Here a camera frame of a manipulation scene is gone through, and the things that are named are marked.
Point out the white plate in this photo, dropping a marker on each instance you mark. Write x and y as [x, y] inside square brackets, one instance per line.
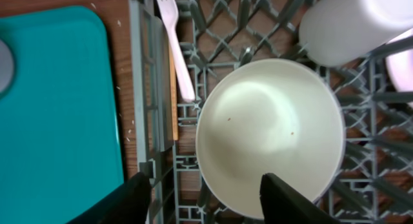
[399, 68]

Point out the white paper cup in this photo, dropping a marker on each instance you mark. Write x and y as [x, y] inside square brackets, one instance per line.
[334, 32]

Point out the white plastic fork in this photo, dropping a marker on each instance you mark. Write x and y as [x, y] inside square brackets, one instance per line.
[170, 15]

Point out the grey dishwasher rack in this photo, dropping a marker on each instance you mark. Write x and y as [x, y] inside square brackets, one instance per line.
[374, 185]

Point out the teal plastic tray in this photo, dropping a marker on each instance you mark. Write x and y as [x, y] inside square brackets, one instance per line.
[60, 149]

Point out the pink bowl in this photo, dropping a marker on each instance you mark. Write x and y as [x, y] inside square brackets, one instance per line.
[7, 67]

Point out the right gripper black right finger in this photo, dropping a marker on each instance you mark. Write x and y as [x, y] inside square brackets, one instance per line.
[282, 204]

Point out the wooden chopstick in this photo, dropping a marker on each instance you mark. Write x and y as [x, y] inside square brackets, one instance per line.
[173, 96]

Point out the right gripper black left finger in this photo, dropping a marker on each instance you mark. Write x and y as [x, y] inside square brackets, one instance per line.
[128, 203]

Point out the white bowl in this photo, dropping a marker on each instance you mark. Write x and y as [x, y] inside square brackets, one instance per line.
[269, 116]

